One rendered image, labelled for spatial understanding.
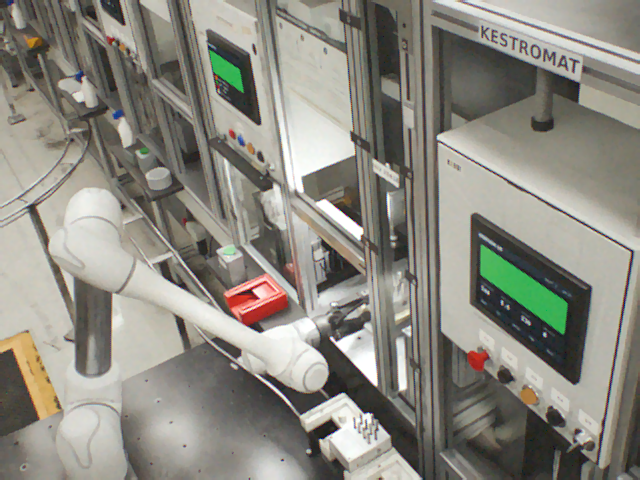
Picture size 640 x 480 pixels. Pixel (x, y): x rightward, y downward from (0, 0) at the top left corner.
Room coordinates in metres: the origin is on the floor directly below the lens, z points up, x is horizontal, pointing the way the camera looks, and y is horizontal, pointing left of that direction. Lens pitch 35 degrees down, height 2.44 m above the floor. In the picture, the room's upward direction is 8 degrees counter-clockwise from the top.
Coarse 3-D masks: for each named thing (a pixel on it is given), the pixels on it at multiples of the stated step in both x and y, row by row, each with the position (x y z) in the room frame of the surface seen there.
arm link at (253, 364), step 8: (280, 328) 1.51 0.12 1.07; (288, 328) 1.51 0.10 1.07; (272, 336) 1.47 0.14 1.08; (280, 336) 1.46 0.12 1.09; (288, 336) 1.46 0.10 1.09; (296, 336) 1.48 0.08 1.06; (248, 360) 1.43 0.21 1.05; (256, 360) 1.42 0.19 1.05; (248, 368) 1.43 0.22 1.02; (256, 368) 1.41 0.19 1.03; (264, 368) 1.41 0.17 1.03
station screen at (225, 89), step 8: (208, 48) 1.99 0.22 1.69; (216, 48) 1.94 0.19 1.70; (224, 56) 1.90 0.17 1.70; (232, 64) 1.86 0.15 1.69; (240, 72) 1.82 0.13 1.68; (216, 80) 1.98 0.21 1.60; (224, 80) 1.93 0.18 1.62; (216, 88) 1.99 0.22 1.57; (224, 88) 1.94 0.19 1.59; (232, 88) 1.88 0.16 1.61; (224, 96) 1.95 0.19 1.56; (232, 96) 1.89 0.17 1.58; (240, 96) 1.84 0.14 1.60; (232, 104) 1.90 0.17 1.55; (240, 104) 1.85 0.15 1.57; (248, 112) 1.81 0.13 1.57
